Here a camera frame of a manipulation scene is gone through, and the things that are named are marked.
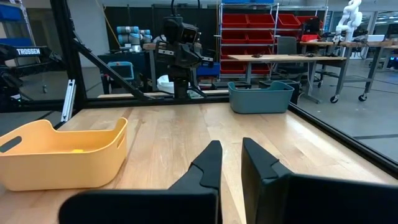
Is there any wooden top workbench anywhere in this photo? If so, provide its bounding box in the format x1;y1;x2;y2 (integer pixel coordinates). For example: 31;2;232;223
300;39;398;103
227;53;348;105

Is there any white plastic bag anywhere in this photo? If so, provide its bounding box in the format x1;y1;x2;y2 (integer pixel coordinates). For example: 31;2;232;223
156;74;175;94

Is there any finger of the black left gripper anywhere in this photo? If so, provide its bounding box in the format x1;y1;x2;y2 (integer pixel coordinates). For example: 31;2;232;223
174;44;189;68
188;44;203;68

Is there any blue box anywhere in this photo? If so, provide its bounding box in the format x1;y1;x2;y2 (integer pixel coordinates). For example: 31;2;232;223
196;62;221;78

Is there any grey office chair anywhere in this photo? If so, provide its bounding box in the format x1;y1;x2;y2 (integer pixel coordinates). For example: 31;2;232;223
275;35;308;82

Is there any black aluminium table frame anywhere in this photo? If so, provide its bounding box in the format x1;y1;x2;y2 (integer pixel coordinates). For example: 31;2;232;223
0;0;398;180

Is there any teal plastic bin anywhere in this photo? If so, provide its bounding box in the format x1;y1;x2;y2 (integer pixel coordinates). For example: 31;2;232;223
227;80;295;114

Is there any silver aluminium bar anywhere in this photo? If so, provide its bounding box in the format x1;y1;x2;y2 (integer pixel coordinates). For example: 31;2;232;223
60;79;77;123

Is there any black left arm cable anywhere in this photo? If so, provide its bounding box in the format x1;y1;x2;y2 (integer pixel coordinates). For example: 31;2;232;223
170;0;201;18

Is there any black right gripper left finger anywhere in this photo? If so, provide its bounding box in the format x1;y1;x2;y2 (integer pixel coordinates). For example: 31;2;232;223
58;139;223;224

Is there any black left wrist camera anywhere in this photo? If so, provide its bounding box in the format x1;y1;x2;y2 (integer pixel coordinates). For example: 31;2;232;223
162;16;200;44

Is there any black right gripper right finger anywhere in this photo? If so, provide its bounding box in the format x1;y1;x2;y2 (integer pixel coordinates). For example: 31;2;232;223
241;137;398;224

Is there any yellow plastic bin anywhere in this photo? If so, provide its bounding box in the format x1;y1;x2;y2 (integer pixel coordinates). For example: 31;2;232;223
0;117;129;192

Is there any metal shelf with red bins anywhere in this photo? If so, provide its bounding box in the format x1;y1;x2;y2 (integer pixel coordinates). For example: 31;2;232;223
217;1;329;80

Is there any black partition panel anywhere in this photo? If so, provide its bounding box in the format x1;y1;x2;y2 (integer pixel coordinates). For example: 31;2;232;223
104;3;220;52

